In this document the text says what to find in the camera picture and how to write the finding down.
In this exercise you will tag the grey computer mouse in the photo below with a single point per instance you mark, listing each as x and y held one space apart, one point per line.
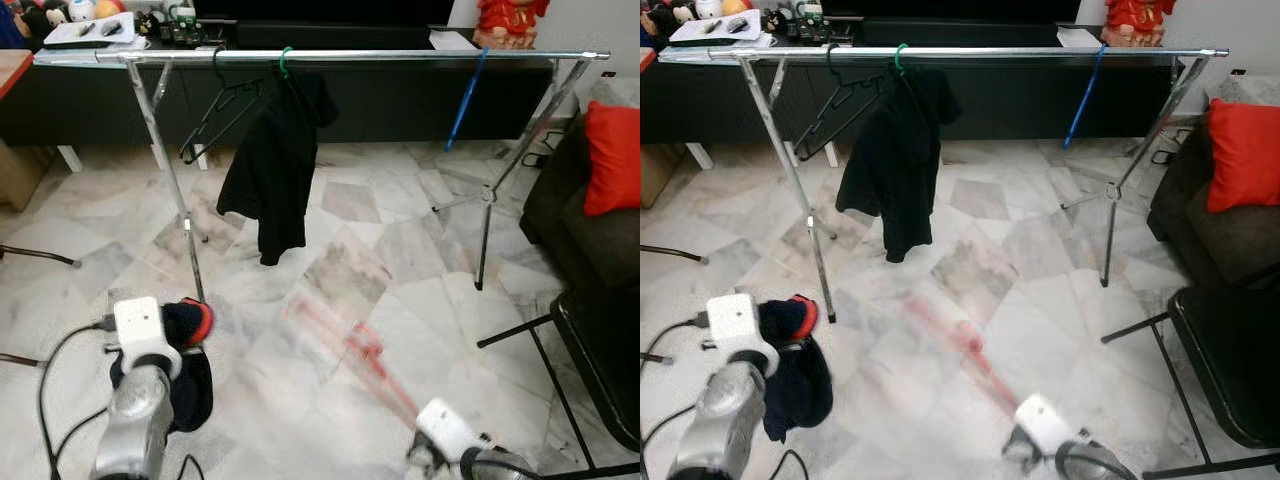
738 26
111 28

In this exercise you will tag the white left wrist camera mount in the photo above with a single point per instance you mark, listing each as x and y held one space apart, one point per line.
735 322
140 325

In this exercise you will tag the green plastic hanger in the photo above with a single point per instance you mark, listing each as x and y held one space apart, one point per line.
900 60
285 62

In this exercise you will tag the black metal frame chair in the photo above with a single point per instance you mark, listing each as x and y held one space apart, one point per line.
1235 350
605 345

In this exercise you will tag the orange ball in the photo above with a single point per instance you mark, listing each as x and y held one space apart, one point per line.
736 6
108 8

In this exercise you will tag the red cushion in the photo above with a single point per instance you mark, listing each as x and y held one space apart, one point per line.
1245 155
615 160

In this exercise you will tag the black plastic hanger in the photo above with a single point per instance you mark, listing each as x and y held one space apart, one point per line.
205 130
822 128

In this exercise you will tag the blue plastic bottle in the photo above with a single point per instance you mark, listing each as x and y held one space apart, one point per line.
8 30

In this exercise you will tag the red plastic hanger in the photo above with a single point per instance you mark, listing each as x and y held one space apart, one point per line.
965 345
370 355

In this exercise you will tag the black flat screen television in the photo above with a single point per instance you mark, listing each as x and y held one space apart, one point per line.
320 10
950 8

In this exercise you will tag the black plush toy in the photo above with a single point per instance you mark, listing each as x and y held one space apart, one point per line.
40 18
668 12

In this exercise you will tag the light wooden cabinet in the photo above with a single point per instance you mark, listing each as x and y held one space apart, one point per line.
660 175
22 175

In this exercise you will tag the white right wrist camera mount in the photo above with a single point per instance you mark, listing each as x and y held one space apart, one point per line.
445 425
1040 420

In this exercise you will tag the black television console cabinet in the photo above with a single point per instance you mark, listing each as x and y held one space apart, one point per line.
1020 100
400 100

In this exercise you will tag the lace covered side table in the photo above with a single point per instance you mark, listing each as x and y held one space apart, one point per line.
618 90
1245 88

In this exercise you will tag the dark brown sofa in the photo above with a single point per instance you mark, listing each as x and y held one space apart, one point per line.
565 215
1185 230

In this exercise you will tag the white flat tray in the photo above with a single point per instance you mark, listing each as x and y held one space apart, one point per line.
65 35
690 33

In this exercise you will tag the silver metal clothes rack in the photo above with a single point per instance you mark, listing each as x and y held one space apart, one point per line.
400 56
1020 53

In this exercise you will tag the black soundbar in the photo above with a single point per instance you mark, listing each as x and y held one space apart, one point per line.
330 36
960 34

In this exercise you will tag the navy shirt with red trim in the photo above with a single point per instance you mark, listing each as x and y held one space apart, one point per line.
800 390
190 390

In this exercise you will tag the blue plastic hanger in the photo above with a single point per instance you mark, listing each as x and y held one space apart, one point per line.
465 105
1084 100

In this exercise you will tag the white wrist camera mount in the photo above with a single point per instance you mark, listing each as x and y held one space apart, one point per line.
445 425
140 325
1040 420
735 322

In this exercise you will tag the red laughing figurine statue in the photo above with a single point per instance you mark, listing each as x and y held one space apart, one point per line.
1140 20
510 20

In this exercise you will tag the white printed paper sheet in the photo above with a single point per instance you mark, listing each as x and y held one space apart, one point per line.
452 40
1078 38

